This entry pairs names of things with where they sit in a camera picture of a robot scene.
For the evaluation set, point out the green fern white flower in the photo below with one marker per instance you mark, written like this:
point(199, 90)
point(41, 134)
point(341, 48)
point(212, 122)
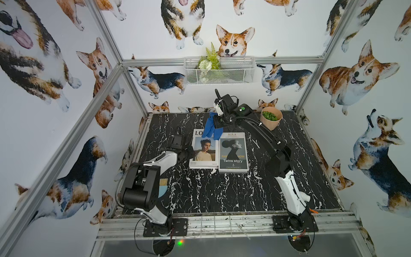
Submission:
point(207, 64)

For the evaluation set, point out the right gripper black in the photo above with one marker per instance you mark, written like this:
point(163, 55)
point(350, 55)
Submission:
point(217, 125)

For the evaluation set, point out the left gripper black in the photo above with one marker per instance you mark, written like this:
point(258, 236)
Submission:
point(176, 141)

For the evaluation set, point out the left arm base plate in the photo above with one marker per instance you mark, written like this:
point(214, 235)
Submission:
point(172, 227)

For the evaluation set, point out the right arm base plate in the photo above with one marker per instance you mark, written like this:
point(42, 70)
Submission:
point(294, 224)

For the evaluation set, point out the grey Twins story book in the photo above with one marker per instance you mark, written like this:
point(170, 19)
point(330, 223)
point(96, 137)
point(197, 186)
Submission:
point(233, 153)

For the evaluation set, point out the LOEWE white magazine book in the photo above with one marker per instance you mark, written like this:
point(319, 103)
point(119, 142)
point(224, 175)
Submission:
point(206, 151)

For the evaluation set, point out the white wire wall basket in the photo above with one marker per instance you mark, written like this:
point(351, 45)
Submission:
point(235, 70)

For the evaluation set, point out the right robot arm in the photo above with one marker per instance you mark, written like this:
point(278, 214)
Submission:
point(280, 156)

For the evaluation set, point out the blue microfibre cloth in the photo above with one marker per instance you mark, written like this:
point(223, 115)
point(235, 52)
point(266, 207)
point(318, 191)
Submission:
point(210, 129)

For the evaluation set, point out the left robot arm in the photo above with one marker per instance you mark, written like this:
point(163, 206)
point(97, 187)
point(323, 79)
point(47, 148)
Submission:
point(140, 189)

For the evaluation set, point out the beige pot with green plant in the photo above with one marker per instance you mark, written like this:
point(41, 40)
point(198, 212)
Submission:
point(271, 117)

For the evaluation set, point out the aluminium frame rail front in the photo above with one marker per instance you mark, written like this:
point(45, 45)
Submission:
point(224, 226)

